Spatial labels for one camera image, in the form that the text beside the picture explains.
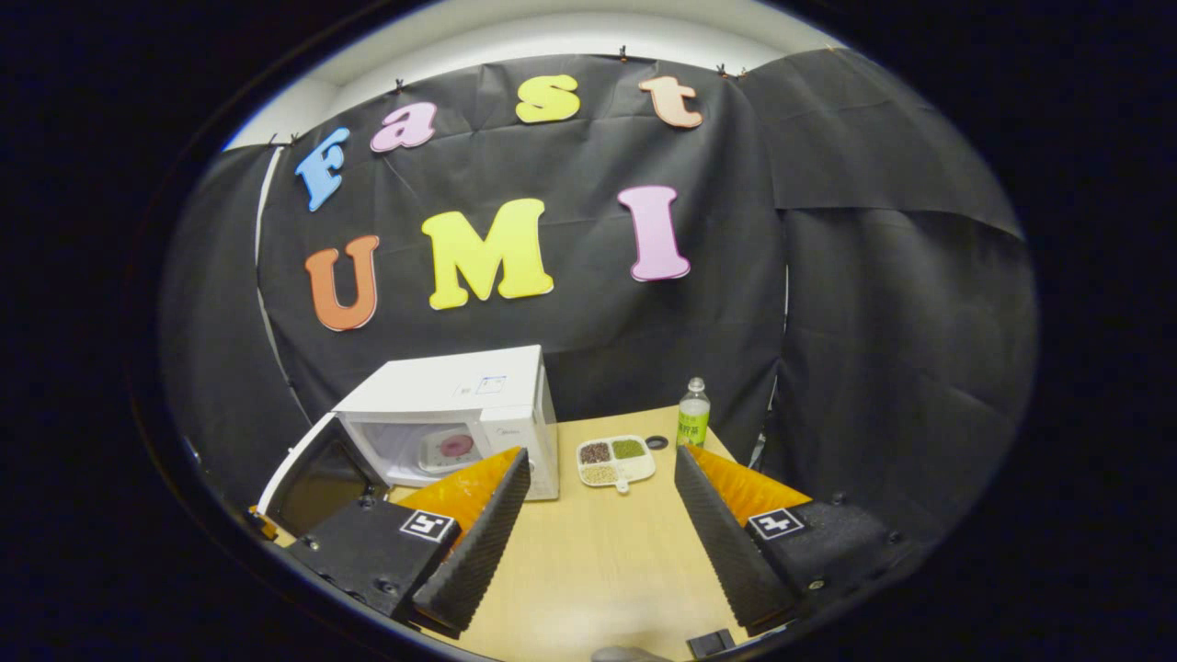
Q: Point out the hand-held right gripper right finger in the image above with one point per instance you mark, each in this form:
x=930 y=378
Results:
x=726 y=552

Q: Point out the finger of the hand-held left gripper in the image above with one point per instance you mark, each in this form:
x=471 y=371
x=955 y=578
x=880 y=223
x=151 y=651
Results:
x=262 y=527

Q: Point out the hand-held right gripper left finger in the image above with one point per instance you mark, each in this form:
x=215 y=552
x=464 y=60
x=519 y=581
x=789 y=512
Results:
x=478 y=561

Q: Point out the white rectangular plate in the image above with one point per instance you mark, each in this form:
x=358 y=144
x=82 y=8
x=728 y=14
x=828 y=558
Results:
x=432 y=457

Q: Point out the pink meat slice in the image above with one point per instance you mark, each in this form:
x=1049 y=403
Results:
x=456 y=446

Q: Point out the white microwave oven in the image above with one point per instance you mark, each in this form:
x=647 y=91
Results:
x=441 y=386

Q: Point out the green drink bottle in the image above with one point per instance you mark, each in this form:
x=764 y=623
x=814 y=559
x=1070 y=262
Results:
x=693 y=428

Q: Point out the white divided dish with beans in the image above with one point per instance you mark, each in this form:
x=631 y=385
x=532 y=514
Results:
x=616 y=464

